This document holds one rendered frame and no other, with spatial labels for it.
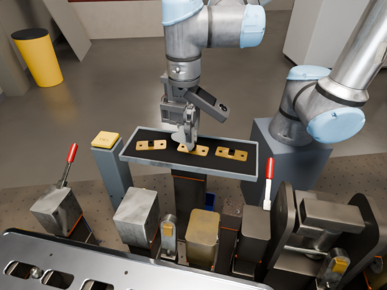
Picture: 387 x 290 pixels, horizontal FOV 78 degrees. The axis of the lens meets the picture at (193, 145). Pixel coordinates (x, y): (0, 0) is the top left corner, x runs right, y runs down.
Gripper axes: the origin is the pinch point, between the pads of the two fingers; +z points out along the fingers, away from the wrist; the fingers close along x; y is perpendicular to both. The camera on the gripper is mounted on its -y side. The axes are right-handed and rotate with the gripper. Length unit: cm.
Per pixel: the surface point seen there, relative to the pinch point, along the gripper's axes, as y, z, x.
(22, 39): 281, 51, -190
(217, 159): -7.3, 1.7, 2.1
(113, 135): 25.0, 1.6, 0.7
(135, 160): 13.8, 1.8, 8.4
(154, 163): 8.3, 1.7, 8.0
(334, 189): -58, 48, -41
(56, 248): 28.1, 17.5, 29.8
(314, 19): -72, 41, -353
